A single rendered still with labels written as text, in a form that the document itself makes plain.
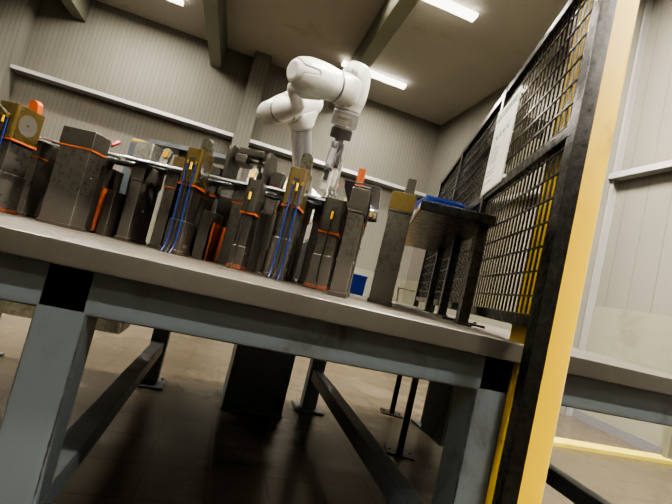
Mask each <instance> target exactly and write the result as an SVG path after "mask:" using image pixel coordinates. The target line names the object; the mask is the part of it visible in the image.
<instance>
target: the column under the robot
mask: <svg viewBox="0 0 672 504"><path fill-rule="evenodd" d="M295 357H296V356H295V355H290V354H285V353H279V352H274V351H269V350H264V349H258V348H253V347H248V346H243V345H237V344H234V347H233V351H232V355H231V359H230V363H229V366H228V370H227V374H226V378H225V382H224V386H223V387H222V394H221V406H220V409H222V410H228V411H235V412H242V413H248V414H255V415H262V416H268V417H275V418H282V410H283V406H284V402H285V398H286V394H287V390H288V386H289V382H290V378H291V373H292V369H293V365H294V361H295Z"/></svg>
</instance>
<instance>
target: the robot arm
mask: <svg viewBox="0 0 672 504"><path fill-rule="evenodd" d="M286 73H287V80H288V82H289V83H288V85H287V91H286V92H284V93H281V94H278V95H276V96H274V97H272V98H270V99H269V100H266V101H264V102H262V103H261V104H260V105H259V106H258V108H257V117H258V119H259V121H260V122H261V123H263V124H265V125H267V126H274V125H281V124H287V123H288V125H289V127H290V128H291V145H292V164H293V167H297V168H300V163H301V158H302V155H303V154H304V153H310V154H311V155H312V142H311V129H312V127H313V126H314V123H315V120H316V118H317V115H318V114H319V113H320V111H321V110H322V108H323V100H326V101H330V102H332V103H334V104H335V109H334V113H333V116H332V121H331V123H332V124H334V126H333V127H332V128H331V132H330V136H331V137H334V138H335V141H334V140H333V141H332V144H331V147H330V150H329V153H328V156H327V159H326V162H325V164H324V166H322V169H324V170H323V174H322V178H321V181H320V185H319V189H322V190H325V191H327V190H328V186H329V187H334V185H335V181H336V177H337V174H338V170H340V169H341V167H340V163H341V159H342V154H343V149H344V146H345V143H343V142H344V141H348V142H350V141H351V137H352V134H353V133H352V130H356V127H357V123H358V120H359V117H360V113H361V111H362V109H363V107H364V105H365V103H366V100H367V96H368V92H369V88H370V80H371V70H370V69H369V67H367V66H366V65H365V64H363V63H361V62H358V61H350V62H349V63H348V64H347V65H346V66H345V67H344V68H343V71H342V70H339V69H337V68H336V67H334V66H333V65H331V64H329V63H327V62H324V61H322V60H319V59H316V58H313V57H308V56H300V57H296V58H294V59H293V60H292V61H291V62H290V63H289V65H288V67H287V72H286Z"/></svg>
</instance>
